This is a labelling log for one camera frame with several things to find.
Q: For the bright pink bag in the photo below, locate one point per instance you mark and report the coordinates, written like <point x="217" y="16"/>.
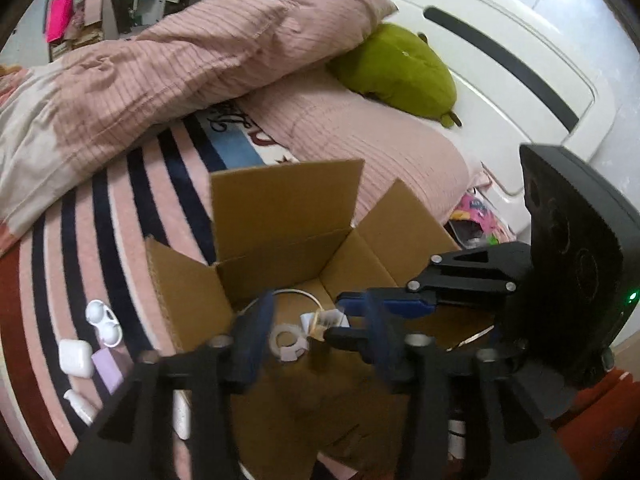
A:
<point x="59" y="16"/>

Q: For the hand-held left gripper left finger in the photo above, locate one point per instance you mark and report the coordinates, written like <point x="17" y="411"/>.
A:
<point x="256" y="337"/>

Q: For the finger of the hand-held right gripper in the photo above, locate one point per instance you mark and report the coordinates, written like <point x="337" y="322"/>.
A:
<point x="395" y="304"/>
<point x="347" y="337"/>

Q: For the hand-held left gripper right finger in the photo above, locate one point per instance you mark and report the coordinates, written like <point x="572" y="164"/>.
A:
<point x="379" y="345"/>

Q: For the small white packet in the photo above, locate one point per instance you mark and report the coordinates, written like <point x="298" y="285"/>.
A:
<point x="322" y="321"/>

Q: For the small white bottle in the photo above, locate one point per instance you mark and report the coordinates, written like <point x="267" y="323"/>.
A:
<point x="80" y="405"/>

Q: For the small purple box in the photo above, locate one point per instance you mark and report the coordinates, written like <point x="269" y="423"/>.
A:
<point x="107" y="370"/>

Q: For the white oblong tube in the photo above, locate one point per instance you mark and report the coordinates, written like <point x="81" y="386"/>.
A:
<point x="181" y="412"/>

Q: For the white contact lens case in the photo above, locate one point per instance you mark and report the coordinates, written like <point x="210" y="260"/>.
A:
<point x="103" y="322"/>

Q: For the white bed headboard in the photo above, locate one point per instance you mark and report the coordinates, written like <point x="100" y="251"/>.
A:
<point x="500" y="60"/>

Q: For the red cloth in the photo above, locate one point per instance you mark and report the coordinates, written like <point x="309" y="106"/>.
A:
<point x="600" y="430"/>

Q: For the clear tape roll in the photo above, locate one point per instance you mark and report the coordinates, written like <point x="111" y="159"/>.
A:
<point x="287" y="342"/>

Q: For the white earbuds case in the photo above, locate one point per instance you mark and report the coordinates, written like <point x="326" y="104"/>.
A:
<point x="76" y="358"/>

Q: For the green plush pillow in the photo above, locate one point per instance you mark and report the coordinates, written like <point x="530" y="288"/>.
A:
<point x="400" y="72"/>

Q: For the brown cardboard box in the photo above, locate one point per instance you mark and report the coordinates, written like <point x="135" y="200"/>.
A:
<point x="290" y="240"/>

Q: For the pink striped quilt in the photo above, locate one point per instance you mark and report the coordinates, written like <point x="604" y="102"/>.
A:
<point x="175" y="75"/>

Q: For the pink ribbed pillow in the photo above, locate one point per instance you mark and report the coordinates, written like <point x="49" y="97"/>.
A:
<point x="360" y="145"/>

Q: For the colourful printed bag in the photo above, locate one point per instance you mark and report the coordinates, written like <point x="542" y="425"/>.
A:
<point x="477" y="222"/>

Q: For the striped pink navy blanket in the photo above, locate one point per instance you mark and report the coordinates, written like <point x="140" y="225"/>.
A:
<point x="90" y="240"/>

